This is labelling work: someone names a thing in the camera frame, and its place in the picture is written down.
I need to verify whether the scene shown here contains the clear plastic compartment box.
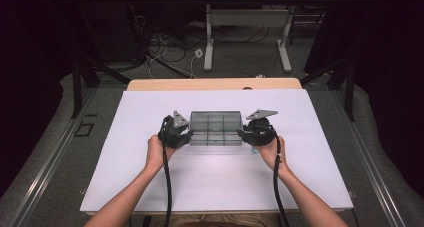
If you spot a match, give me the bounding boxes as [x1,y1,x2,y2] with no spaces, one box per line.
[188,110,244,147]

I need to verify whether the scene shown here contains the person's left hand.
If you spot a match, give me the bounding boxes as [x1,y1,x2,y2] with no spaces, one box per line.
[144,134,178,175]

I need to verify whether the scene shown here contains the person's right hand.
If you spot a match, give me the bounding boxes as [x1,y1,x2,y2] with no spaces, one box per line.
[254,135,292,179]

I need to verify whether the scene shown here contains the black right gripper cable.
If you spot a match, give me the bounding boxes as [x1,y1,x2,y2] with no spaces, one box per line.
[270,129,291,227]

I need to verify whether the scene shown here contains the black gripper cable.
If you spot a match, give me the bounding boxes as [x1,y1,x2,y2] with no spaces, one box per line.
[270,129,291,227]
[160,116,174,227]

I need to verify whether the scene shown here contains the tangle of floor cables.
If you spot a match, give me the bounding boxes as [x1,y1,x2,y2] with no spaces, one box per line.
[131,5,205,80]

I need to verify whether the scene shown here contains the person's khaki shorts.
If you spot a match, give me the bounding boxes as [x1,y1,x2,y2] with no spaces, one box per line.
[148,213,281,227]

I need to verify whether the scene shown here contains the white desk with grey legs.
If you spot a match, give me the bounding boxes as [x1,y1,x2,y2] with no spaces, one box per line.
[184,0,337,73]

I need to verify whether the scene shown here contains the white table mat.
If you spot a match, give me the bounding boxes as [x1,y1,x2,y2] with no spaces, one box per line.
[79,88,354,213]

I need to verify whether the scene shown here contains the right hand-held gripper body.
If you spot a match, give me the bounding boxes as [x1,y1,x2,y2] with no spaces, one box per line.
[243,109,279,146]

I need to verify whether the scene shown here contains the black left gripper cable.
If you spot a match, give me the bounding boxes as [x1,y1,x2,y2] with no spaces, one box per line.
[160,116,174,227]

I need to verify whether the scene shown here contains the dark curtain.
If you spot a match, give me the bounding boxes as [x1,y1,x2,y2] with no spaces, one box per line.
[0,0,73,205]
[304,0,424,200]

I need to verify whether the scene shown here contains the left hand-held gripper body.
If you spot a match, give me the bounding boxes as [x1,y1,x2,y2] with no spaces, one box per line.
[158,110,190,150]

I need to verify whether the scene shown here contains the aluminium floor rail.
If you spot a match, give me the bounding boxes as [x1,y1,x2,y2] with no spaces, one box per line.
[6,86,98,227]
[333,86,408,227]

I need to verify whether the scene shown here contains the black metal stand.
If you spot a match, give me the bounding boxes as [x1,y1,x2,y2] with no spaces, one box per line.
[299,51,357,122]
[68,3,133,120]

